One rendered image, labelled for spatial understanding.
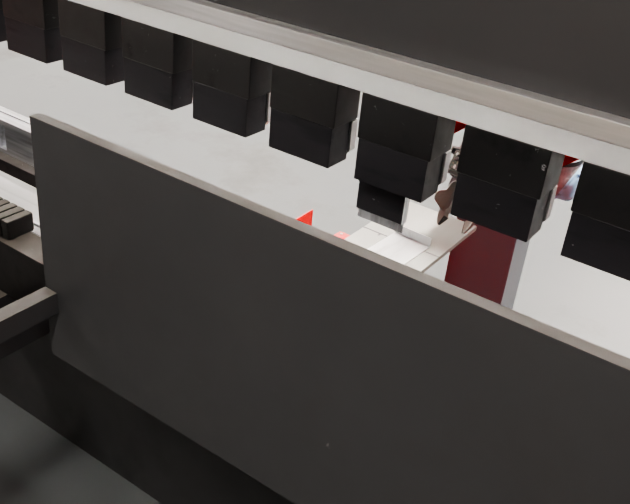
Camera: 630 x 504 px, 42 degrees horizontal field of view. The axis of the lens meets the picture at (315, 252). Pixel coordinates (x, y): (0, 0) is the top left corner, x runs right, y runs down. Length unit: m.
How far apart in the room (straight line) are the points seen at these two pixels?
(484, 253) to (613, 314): 1.32
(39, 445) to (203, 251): 1.64
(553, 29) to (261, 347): 0.55
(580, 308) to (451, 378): 2.64
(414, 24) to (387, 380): 0.49
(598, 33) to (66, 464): 1.99
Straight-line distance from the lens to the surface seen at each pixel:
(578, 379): 0.88
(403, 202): 1.51
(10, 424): 2.74
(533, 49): 1.10
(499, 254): 2.35
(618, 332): 3.49
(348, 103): 1.53
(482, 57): 1.13
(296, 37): 1.25
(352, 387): 1.03
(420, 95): 1.39
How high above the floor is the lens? 1.81
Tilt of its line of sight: 30 degrees down
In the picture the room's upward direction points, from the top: 6 degrees clockwise
